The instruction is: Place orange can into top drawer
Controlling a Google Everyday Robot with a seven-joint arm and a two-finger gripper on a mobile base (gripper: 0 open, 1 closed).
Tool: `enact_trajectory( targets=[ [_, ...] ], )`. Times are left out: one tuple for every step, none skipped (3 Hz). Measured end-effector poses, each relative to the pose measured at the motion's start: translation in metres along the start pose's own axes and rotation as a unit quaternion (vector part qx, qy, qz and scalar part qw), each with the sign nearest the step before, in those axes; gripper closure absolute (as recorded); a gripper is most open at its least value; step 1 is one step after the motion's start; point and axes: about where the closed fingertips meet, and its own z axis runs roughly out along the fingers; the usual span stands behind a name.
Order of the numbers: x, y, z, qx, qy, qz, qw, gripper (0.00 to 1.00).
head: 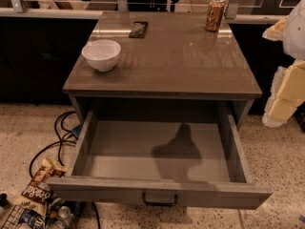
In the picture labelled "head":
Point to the grey cabinet with glossy top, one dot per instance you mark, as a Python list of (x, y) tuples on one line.
[(177, 58)]

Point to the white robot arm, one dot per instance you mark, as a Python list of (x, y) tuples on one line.
[(294, 33)]

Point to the open grey top drawer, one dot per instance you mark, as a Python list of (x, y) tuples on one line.
[(204, 163)]

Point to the dark snack packet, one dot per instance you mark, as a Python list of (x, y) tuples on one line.
[(138, 29)]

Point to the wire basket with snacks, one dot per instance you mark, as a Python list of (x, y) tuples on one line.
[(20, 218)]

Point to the brown chip bag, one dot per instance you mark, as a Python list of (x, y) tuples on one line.
[(37, 193)]

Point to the silver can in basket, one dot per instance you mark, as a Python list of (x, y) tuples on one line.
[(65, 216)]

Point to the white ceramic bowl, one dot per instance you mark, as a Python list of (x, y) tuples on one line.
[(102, 55)]

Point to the black drawer handle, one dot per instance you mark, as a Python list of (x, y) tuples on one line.
[(158, 200)]

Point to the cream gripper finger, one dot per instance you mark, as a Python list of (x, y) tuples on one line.
[(287, 94), (276, 31)]

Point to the orange soda can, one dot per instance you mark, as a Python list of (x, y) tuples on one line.
[(214, 14)]

